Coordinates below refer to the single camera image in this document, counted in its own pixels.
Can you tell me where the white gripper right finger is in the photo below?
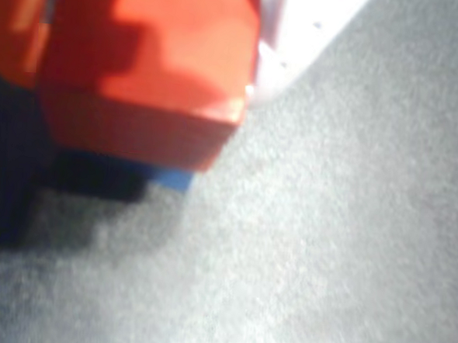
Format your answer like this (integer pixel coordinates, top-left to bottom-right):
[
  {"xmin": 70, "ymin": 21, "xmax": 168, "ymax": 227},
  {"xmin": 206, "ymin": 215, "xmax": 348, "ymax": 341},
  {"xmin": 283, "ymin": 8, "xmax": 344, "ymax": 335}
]
[{"xmin": 250, "ymin": 0, "xmax": 376, "ymax": 113}]

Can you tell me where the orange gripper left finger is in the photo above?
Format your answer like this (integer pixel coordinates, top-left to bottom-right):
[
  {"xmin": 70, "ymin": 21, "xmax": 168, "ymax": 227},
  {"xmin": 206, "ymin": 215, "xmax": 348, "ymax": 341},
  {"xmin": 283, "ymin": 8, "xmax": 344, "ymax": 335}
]
[{"xmin": 0, "ymin": 0, "xmax": 56, "ymax": 90}]

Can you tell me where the red cube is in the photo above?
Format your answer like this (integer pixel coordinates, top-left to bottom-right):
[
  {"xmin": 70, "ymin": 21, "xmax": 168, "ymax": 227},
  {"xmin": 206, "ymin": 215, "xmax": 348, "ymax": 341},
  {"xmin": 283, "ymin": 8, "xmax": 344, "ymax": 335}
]
[{"xmin": 30, "ymin": 0, "xmax": 264, "ymax": 177}]

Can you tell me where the blue cube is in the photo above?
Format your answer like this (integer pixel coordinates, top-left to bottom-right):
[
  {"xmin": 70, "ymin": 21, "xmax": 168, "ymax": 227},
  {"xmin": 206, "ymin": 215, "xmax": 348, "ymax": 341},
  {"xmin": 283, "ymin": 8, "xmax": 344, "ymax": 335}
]
[{"xmin": 51, "ymin": 151, "xmax": 196, "ymax": 207}]

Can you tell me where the black table mat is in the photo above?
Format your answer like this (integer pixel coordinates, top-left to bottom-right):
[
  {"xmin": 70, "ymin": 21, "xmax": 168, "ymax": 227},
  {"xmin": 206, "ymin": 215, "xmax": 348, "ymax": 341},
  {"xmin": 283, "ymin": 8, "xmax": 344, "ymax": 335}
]
[{"xmin": 0, "ymin": 0, "xmax": 458, "ymax": 343}]

